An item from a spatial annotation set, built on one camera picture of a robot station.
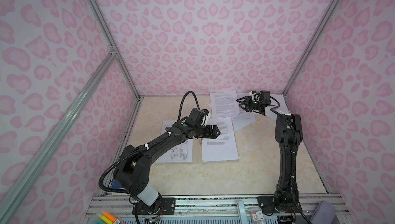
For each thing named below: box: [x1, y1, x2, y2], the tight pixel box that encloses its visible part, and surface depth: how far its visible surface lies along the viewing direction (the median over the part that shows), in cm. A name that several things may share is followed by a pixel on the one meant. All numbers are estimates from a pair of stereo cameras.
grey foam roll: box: [310, 200, 336, 224], surface depth 70 cm
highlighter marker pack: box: [92, 210, 124, 224], surface depth 71 cm
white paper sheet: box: [202, 116, 240, 162], surface depth 95 cm
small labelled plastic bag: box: [250, 209, 265, 224], surface depth 70 cm
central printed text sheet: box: [209, 90, 241, 119], surface depth 119 cm
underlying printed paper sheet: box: [231, 106, 257, 133], surface depth 106 cm
